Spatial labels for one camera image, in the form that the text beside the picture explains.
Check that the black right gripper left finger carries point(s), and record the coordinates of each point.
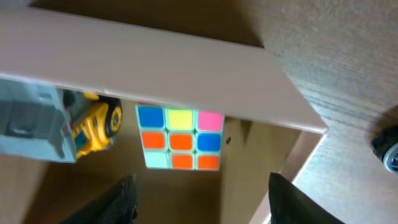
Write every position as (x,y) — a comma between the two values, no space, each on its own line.
(118,205)

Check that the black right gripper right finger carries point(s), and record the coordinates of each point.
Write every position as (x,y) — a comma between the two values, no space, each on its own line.
(289,205)

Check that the pink box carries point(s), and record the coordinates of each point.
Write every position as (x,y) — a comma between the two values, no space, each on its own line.
(270,126)

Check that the multicoloured puzzle cube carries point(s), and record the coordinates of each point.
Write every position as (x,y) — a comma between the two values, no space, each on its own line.
(180,139)

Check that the black round ridged disc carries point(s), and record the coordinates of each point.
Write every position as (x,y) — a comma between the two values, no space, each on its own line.
(385,148)

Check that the yellow grey toy truck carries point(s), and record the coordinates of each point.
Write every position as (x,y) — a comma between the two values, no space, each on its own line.
(53,124)

